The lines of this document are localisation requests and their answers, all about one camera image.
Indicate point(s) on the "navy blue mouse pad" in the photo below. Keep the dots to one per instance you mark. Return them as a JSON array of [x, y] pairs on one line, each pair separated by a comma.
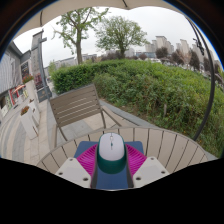
[[111, 181]]

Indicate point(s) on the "distant apartment buildings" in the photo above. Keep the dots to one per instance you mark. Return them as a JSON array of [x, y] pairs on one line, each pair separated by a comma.
[[163, 42]]

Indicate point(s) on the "white planter box with flowers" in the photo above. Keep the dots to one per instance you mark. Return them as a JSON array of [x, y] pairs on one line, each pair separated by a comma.
[[30, 90], [28, 125]]

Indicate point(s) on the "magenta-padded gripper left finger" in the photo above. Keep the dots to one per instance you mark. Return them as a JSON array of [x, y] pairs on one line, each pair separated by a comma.
[[75, 171]]

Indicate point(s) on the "white and teal computer mouse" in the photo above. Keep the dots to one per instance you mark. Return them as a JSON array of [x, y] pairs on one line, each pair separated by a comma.
[[111, 150]]

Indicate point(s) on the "tall grey sign pylon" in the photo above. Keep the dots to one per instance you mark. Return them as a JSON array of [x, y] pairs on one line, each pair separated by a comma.
[[36, 50]]

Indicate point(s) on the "round-crowned leafy tree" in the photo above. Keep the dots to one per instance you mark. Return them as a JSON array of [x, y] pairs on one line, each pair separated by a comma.
[[120, 33]]

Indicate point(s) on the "brown slatted outdoor chair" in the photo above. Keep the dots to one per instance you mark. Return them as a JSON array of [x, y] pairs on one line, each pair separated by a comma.
[[75, 105]]

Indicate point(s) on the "beige cantilever patio umbrella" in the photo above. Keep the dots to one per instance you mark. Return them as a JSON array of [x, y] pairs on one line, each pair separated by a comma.
[[66, 6]]

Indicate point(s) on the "sparse-leaved tree with thick trunk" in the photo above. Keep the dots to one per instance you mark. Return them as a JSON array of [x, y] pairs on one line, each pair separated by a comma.
[[79, 50]]

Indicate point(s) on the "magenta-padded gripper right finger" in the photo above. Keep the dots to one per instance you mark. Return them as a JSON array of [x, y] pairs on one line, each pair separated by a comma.
[[148, 171]]

